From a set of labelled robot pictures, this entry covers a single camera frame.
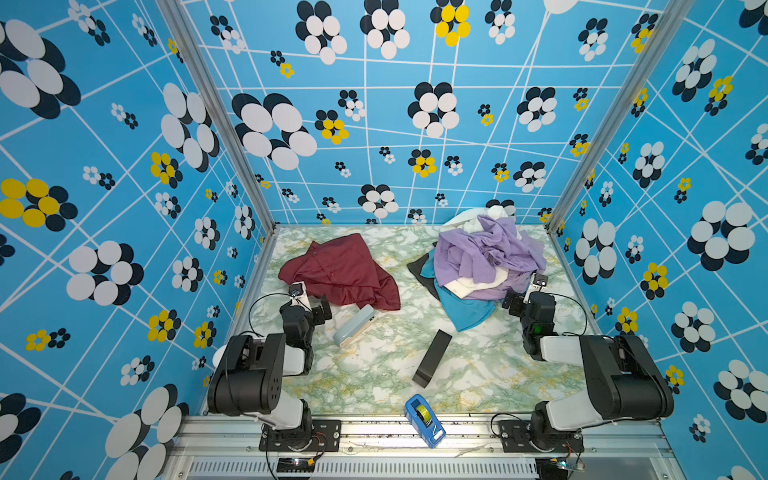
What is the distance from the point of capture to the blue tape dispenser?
724 mm

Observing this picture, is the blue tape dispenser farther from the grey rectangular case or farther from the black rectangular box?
the grey rectangular case

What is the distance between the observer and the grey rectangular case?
89cm
